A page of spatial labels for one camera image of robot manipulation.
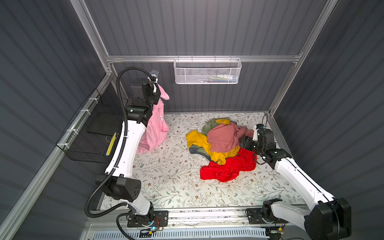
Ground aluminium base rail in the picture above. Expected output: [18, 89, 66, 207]
[154, 206, 283, 229]

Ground light pink cloth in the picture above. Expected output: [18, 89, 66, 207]
[137, 85, 170, 154]

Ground items in white basket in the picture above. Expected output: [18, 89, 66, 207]
[200, 75, 238, 84]

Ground black corrugated cable hose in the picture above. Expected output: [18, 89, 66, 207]
[84, 66, 158, 240]

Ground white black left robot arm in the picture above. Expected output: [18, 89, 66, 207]
[85, 76, 161, 219]

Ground red cloth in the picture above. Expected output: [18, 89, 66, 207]
[200, 148, 257, 183]

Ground yellow cloth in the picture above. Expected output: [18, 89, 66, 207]
[186, 130, 240, 165]

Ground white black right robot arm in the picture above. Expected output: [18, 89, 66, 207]
[239, 124, 352, 240]

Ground black wire basket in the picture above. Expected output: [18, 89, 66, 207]
[57, 89, 123, 164]

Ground white wire mesh basket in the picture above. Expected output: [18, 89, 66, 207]
[173, 57, 242, 85]

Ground dusty rose cloth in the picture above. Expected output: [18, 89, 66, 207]
[207, 123, 254, 153]

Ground olive green cloth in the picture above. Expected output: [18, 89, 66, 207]
[189, 118, 231, 161]

